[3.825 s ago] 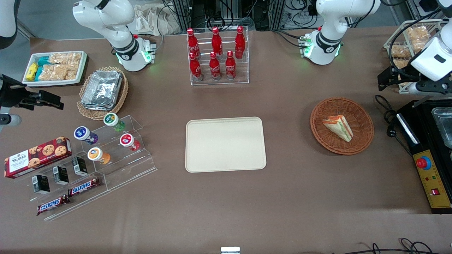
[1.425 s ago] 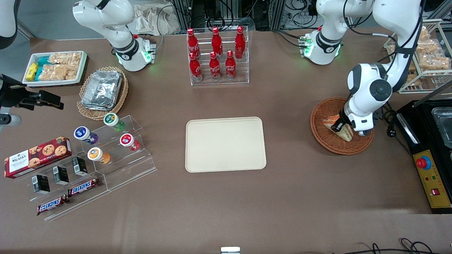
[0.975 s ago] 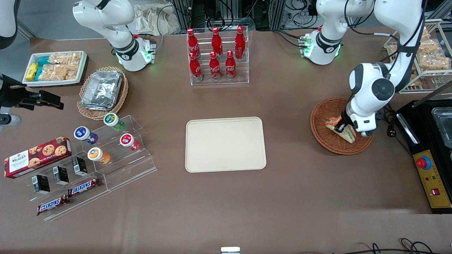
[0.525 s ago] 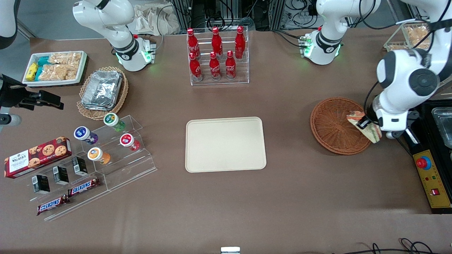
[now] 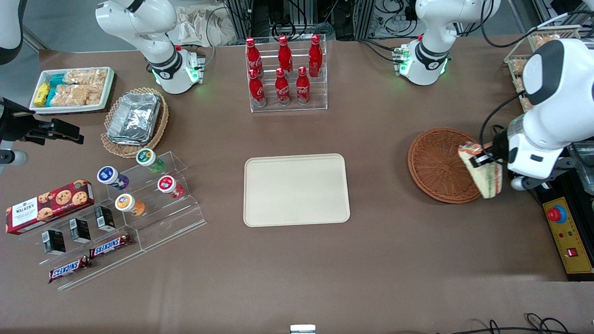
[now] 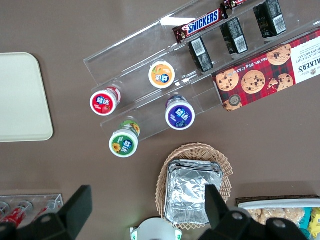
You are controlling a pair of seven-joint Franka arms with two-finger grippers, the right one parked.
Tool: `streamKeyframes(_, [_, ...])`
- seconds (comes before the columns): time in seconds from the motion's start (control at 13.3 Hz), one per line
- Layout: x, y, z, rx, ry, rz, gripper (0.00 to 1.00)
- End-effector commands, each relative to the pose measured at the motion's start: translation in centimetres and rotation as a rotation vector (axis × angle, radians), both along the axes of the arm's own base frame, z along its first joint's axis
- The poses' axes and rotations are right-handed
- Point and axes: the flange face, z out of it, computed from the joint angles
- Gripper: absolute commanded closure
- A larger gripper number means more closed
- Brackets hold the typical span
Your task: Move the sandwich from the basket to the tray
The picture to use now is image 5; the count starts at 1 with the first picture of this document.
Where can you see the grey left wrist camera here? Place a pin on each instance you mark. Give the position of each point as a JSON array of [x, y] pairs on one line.
[[519, 183]]

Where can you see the brown round wicker basket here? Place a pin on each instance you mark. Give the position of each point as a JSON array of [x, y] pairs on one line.
[[436, 167]]

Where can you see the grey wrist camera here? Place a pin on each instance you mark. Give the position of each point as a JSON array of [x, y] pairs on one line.
[[11, 157], [519, 183]]

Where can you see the light oval wicker basket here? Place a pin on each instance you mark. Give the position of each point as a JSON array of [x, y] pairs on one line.
[[160, 125]]

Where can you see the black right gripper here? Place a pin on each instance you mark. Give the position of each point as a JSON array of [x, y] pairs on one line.
[[14, 126]]

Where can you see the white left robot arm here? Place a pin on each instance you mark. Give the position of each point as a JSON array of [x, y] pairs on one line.
[[557, 93]]

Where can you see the red small drink bottle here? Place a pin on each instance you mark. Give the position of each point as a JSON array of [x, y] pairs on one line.
[[168, 185]]

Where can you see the beige rectangular plastic tray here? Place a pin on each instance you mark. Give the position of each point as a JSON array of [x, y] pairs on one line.
[[297, 190]]

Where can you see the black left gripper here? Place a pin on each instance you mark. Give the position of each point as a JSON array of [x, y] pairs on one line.
[[500, 146]]

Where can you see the crumpled white cloth bag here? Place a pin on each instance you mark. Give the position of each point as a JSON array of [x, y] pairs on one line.
[[195, 28]]

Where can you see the black machine with yellow panel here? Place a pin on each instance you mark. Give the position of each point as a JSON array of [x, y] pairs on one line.
[[568, 232]]

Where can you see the red Walkers cookie box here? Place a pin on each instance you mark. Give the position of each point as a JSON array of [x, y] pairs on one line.
[[51, 206]]

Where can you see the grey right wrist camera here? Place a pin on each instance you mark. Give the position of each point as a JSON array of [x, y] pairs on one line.
[[11, 157]]

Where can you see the red cola bottle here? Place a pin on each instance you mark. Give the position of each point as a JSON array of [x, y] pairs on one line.
[[253, 58], [303, 88], [256, 90], [315, 58], [282, 90], [285, 55]]

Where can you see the small black box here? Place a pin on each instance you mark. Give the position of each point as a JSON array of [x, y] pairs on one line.
[[80, 230], [105, 219], [54, 242]]

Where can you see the clear acrylic bottle rack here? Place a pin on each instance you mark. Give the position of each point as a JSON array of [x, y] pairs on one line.
[[320, 99]]

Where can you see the stack of foil trays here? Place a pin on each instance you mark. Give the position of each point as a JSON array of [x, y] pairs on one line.
[[134, 118]]

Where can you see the small white block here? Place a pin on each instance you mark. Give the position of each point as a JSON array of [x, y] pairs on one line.
[[302, 329]]

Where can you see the metal pan in machine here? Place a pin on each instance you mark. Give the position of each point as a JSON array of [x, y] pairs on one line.
[[585, 157]]

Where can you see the clear acrylic step display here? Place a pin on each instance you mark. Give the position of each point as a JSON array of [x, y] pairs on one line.
[[171, 222]]

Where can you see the yellow snack packet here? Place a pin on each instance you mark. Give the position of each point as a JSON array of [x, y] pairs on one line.
[[41, 94]]

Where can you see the white rectangular snack tray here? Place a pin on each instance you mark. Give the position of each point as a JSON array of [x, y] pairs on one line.
[[107, 88]]

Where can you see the teal snack packet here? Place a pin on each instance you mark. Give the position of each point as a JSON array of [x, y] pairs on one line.
[[56, 80]]

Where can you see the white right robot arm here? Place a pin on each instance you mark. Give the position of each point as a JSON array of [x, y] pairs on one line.
[[158, 51]]

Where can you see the purple small drink bottle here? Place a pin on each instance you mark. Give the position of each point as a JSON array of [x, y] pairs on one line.
[[110, 176]]

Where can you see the rice cracker snack packet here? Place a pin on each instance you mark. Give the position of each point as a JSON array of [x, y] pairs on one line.
[[86, 76], [74, 95]]

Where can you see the orange small drink bottle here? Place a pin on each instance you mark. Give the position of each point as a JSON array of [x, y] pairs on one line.
[[127, 204]]

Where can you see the Snickers chocolate bar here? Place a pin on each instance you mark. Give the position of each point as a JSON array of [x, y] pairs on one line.
[[69, 269], [110, 246]]

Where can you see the triangular sandwich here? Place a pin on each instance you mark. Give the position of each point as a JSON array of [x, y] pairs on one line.
[[487, 183]]

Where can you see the bagged bread pastry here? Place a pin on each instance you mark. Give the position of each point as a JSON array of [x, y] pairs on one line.
[[544, 41], [519, 67]]

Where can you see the green small drink bottle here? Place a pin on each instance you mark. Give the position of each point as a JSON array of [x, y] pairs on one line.
[[148, 158]]

